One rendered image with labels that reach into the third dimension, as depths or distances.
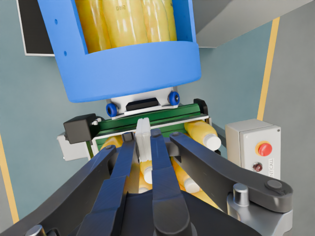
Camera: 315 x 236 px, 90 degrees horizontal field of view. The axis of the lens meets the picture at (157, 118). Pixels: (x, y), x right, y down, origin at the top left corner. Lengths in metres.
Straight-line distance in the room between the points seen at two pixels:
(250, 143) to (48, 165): 1.76
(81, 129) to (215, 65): 1.33
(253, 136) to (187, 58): 0.29
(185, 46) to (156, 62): 0.06
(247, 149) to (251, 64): 1.35
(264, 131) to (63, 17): 0.48
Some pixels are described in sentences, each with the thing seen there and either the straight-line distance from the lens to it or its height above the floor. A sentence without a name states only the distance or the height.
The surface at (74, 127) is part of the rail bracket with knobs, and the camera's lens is 0.52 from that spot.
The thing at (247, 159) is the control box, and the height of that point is 1.10.
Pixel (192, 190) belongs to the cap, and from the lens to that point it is 0.49.
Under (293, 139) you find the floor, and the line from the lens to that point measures 2.22.
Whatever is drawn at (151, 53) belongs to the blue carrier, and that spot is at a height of 1.23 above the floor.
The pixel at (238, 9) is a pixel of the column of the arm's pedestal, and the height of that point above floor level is 0.74.
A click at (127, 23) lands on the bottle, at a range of 0.30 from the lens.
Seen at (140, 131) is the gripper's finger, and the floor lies 1.31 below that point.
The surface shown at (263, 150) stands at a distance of 0.49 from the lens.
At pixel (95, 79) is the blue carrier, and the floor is 1.23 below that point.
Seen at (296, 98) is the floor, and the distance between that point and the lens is 2.10.
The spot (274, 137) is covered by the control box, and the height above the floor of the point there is 1.10.
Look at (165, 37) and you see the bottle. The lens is 0.35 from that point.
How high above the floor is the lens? 1.46
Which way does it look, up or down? 76 degrees down
